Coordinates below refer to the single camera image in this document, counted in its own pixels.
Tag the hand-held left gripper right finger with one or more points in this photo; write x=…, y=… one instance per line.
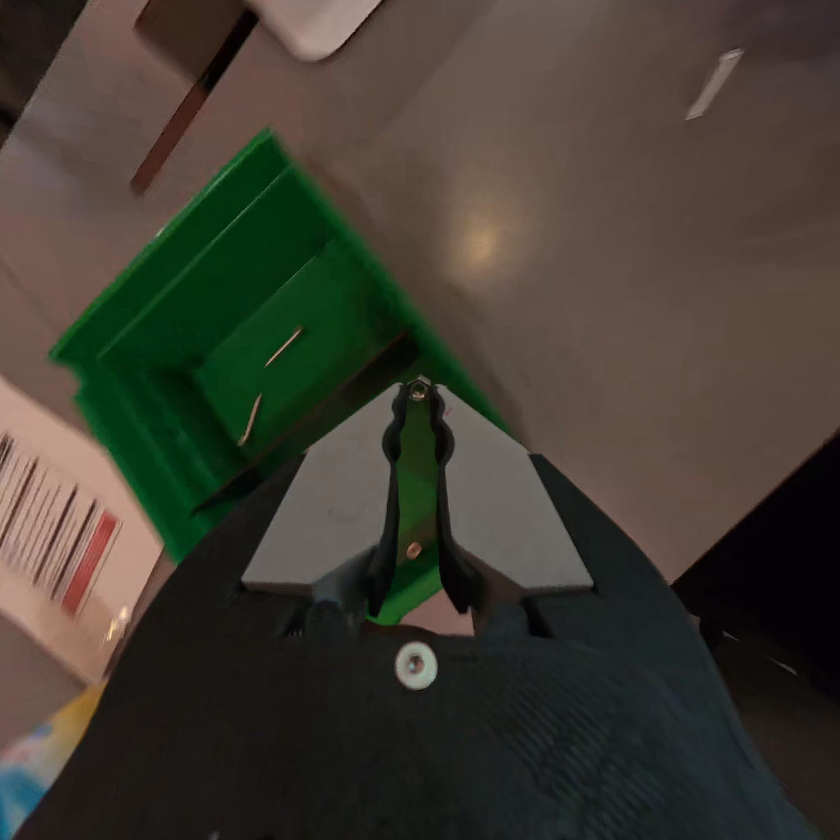
x=512, y=518

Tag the green plastic bin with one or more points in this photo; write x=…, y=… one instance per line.
x=197, y=315

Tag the blue white wipes canister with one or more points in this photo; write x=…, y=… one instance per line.
x=33, y=768

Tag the barcode printed sheet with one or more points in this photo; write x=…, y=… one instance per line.
x=52, y=518

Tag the white metal stand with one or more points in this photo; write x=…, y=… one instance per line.
x=315, y=26

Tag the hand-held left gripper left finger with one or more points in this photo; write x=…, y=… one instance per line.
x=328, y=518

